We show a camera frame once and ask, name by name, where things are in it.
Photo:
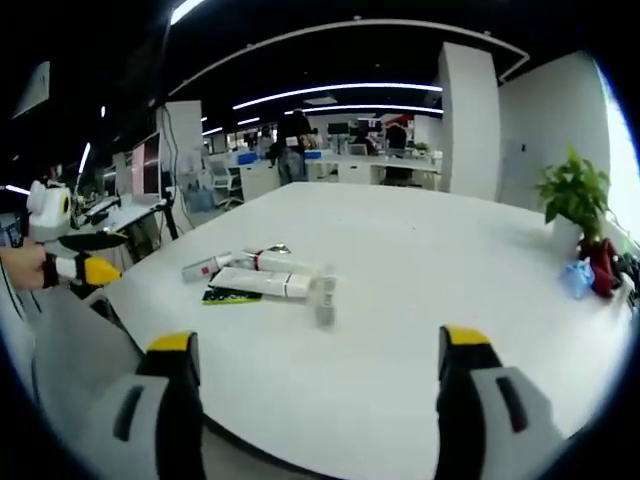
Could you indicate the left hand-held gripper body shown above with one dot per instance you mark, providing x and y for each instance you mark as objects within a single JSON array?
[{"x": 47, "y": 212}]

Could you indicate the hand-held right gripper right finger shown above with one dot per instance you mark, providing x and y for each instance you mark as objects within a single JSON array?
[{"x": 480, "y": 400}]

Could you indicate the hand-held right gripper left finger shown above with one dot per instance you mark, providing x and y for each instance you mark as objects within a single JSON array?
[{"x": 170, "y": 395}]

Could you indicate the silver skincare bottle red label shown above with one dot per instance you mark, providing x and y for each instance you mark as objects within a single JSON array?
[{"x": 205, "y": 268}]

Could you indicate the black green skincare packet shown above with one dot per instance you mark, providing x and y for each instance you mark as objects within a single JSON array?
[{"x": 231, "y": 296}]

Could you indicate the white skincare tube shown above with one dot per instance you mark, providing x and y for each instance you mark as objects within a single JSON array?
[{"x": 260, "y": 281}]

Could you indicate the white skincare bottle red band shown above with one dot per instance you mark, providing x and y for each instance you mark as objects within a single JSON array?
[{"x": 272, "y": 259}]

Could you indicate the clear square skincare jar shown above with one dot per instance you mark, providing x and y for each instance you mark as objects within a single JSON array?
[{"x": 324, "y": 295}]

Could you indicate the person's left hand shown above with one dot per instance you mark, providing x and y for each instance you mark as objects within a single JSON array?
[{"x": 22, "y": 267}]

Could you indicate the computer monitor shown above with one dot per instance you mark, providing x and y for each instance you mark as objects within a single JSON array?
[{"x": 146, "y": 167}]

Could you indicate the water bottles pack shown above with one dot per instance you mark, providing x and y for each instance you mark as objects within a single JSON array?
[{"x": 199, "y": 197}]

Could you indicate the white office chair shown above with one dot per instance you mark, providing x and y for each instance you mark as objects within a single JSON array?
[{"x": 222, "y": 180}]

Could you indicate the blue crumpled cloth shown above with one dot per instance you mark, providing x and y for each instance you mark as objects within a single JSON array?
[{"x": 577, "y": 277}]

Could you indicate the dark red cloth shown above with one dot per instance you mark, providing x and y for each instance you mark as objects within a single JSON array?
[{"x": 602, "y": 267}]

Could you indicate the silver foil piece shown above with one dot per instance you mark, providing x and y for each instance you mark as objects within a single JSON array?
[{"x": 280, "y": 247}]

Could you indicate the potted green plant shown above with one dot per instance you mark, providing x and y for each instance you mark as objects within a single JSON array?
[{"x": 574, "y": 200}]

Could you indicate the white office counter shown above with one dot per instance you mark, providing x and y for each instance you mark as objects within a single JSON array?
[{"x": 350, "y": 167}]

